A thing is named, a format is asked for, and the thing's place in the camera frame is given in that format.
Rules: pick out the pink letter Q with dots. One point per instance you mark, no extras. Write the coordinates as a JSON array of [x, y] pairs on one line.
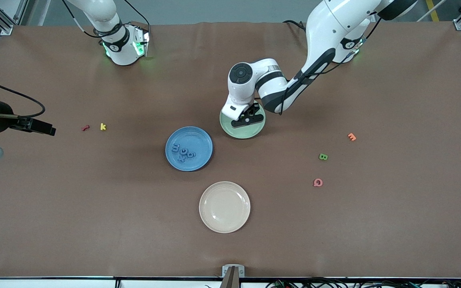
[[315, 182]]

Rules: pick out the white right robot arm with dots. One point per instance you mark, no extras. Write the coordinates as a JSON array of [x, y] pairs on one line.
[[114, 40]]

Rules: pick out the beige plate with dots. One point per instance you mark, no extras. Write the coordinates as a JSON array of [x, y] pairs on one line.
[[225, 207]]

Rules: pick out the green letter B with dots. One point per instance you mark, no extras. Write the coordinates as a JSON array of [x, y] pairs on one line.
[[323, 156]]

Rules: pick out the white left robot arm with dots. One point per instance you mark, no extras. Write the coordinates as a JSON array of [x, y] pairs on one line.
[[334, 24]]

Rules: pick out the orange letter E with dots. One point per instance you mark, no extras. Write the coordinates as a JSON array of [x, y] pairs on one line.
[[351, 137]]

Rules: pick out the green plate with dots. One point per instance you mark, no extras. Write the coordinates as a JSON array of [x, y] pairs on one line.
[[246, 132]]

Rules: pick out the blue number 6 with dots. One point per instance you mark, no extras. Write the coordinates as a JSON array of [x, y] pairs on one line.
[[191, 154]]

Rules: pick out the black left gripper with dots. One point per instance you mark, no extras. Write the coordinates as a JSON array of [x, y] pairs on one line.
[[256, 108]]

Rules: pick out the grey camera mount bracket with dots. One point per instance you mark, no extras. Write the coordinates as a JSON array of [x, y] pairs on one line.
[[233, 271]]

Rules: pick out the blue plate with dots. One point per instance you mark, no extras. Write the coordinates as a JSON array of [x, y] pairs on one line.
[[198, 138]]

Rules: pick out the brown table cover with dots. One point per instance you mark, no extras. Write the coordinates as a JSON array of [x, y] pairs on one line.
[[334, 224]]

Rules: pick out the blue letter G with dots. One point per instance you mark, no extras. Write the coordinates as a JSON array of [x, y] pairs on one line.
[[182, 151]]

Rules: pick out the blue letter E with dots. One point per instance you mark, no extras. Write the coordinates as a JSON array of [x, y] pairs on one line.
[[176, 148]]

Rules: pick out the white table edge rail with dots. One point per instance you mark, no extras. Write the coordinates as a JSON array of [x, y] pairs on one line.
[[34, 283]]

